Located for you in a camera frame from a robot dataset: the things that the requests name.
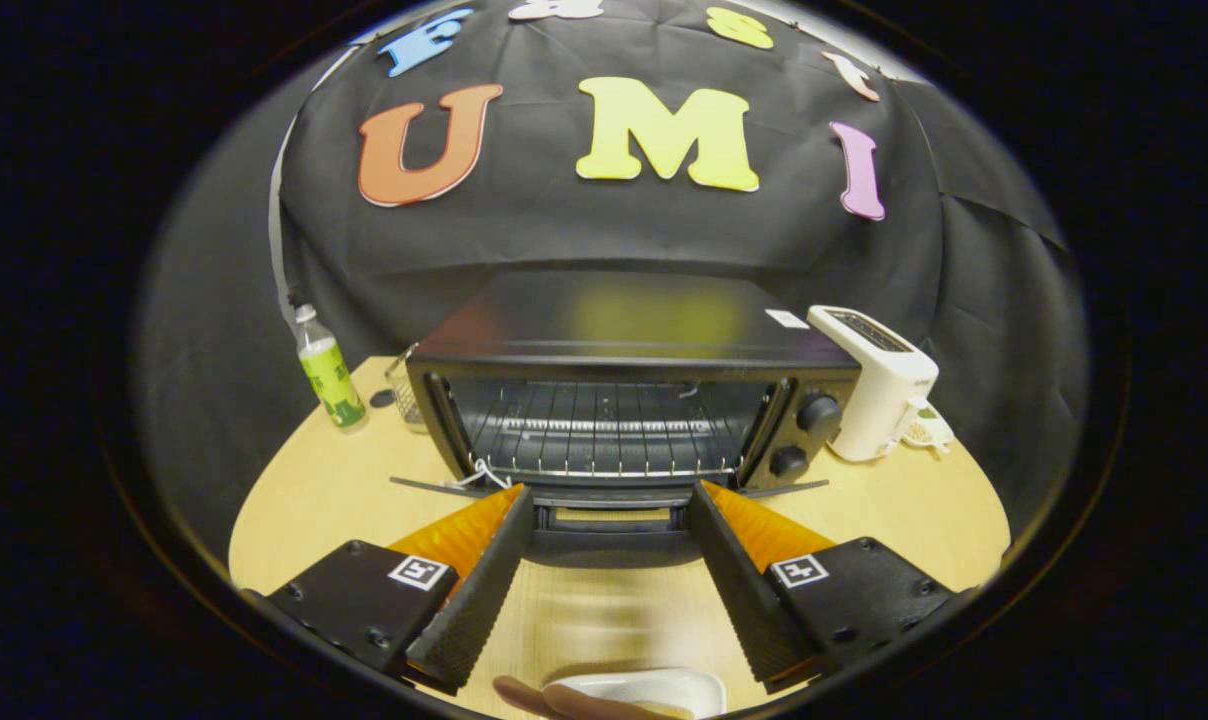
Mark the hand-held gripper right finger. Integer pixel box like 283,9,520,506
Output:
688,480,977,698

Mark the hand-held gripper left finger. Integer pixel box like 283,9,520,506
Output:
247,484,535,698

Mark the black toaster oven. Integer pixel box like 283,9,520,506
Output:
389,270,863,571

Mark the white pop-up toaster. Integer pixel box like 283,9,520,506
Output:
806,305,941,463

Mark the white square plate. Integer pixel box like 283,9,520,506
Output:
542,668,728,720

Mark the white snack tray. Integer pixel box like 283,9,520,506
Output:
902,398,956,457

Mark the green label drink bottle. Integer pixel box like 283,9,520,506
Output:
293,304,368,430

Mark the white tie string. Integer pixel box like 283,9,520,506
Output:
444,458,513,491

